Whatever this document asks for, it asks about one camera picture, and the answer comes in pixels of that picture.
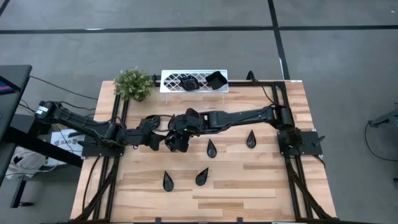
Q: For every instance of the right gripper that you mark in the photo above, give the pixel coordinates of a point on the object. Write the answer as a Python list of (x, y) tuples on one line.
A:
[(186, 123)]

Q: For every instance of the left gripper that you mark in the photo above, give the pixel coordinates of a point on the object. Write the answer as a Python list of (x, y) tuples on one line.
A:
[(146, 132)]

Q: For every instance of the black round saucer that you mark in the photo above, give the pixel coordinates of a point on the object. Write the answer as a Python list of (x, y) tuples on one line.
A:
[(171, 143)]

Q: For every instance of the black teardrop plate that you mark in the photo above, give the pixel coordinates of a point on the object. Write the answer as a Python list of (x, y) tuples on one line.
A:
[(201, 180), (168, 184), (251, 141), (211, 151)]

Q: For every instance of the black square cup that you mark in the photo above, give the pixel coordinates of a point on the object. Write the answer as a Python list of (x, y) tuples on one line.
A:
[(216, 81)]

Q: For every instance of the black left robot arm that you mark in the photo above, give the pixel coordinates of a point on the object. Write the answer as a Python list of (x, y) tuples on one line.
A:
[(77, 123)]

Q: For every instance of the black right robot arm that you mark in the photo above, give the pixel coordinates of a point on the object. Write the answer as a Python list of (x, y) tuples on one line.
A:
[(242, 116)]

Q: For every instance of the green plant in black pot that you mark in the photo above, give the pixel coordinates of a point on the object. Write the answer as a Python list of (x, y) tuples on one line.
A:
[(132, 84)]

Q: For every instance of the white cardboard box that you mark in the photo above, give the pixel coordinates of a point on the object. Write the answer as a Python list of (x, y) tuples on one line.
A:
[(62, 140)]

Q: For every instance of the white plastic bag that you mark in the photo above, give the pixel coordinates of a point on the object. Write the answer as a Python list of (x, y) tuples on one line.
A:
[(25, 161)]

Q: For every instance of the black desk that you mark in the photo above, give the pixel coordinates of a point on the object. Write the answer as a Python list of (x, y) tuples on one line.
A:
[(21, 71)]

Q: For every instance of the dark laptop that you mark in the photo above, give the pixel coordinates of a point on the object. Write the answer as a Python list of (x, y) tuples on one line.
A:
[(6, 87)]

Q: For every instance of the grey stand leg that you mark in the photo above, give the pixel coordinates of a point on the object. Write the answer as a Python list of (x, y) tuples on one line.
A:
[(385, 119)]

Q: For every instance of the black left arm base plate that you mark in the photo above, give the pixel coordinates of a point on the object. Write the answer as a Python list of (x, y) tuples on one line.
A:
[(93, 151)]

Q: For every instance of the black metal table frame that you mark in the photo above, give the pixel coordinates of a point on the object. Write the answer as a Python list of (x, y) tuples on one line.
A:
[(255, 83)]

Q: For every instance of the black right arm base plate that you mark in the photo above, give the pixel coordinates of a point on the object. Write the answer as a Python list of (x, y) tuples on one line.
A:
[(306, 151)]

